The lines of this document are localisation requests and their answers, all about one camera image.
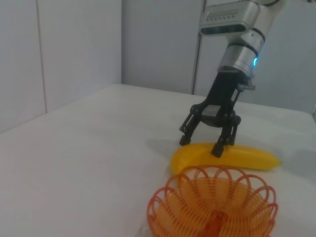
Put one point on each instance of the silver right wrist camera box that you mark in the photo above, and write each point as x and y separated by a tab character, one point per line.
227	17

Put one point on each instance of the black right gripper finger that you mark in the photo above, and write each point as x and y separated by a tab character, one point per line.
227	137
188	128

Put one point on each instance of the yellow banana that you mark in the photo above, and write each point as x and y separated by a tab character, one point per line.
247	158

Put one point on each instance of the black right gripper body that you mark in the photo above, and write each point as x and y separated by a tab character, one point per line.
223	98

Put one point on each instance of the right wrist metal connector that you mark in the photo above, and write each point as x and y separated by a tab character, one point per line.
247	87

